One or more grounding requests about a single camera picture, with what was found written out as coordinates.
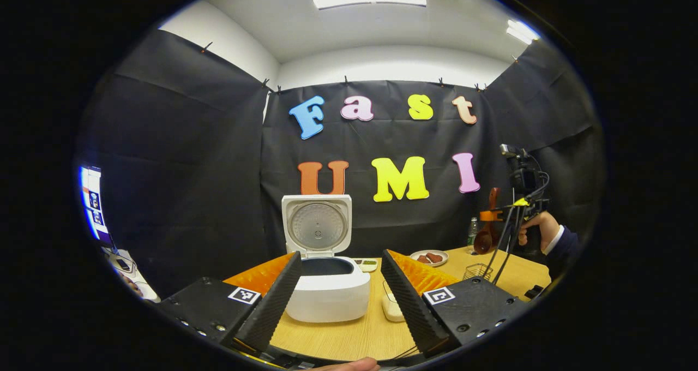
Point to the small ceiling light panel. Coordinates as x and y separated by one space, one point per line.
521 31

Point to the computer monitor screen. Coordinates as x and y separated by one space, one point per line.
90 202

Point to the white rice cooker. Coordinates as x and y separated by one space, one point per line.
327 300

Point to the clear plastic rice container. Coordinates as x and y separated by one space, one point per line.
392 300

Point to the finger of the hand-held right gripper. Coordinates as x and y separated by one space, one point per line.
491 215

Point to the white rice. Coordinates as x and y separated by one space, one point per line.
392 311

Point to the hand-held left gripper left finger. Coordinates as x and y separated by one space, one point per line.
278 305

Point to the white plate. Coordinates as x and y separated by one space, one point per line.
431 265

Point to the row of black cloth clips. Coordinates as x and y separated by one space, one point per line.
346 80

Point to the white side desk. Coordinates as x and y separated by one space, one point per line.
125 267

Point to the brown meat piece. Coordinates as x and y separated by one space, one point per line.
434 257
423 259

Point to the small black block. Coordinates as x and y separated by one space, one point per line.
533 292

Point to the brown wooden spoon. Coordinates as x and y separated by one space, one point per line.
484 240

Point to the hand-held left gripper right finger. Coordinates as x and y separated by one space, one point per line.
406 305

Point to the white divided snack dish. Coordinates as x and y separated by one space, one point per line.
366 263

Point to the green label water bottle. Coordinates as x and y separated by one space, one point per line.
472 234

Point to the black backdrop cloth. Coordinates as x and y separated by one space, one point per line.
191 169

